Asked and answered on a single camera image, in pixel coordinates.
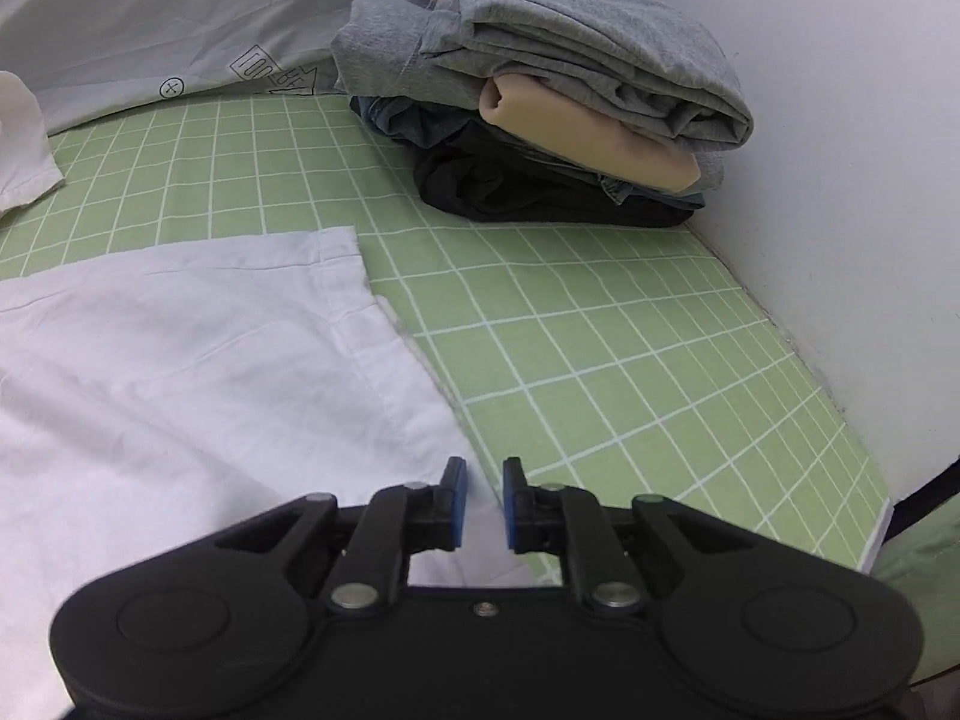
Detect white cloth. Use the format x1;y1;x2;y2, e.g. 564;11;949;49
0;70;67;217

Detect folded beige garment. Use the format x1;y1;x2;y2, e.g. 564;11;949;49
480;77;702;193

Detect green checked bed sheet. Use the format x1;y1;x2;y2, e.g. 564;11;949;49
0;90;960;691

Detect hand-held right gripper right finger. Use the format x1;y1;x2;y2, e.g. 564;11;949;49
502;457;758;613

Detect folded blue denim garment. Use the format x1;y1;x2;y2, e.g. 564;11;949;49
350;94;725;208

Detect folded grey shirt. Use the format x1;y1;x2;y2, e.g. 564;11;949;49
418;0;755;153

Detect white shirt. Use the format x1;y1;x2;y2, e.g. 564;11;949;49
0;225;565;720

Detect folded black garment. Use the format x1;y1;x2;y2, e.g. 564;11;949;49
412;120;695;230

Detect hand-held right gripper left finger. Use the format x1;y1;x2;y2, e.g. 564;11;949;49
214;456;470;613

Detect folded grey sweater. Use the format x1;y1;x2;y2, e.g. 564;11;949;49
331;0;496;112

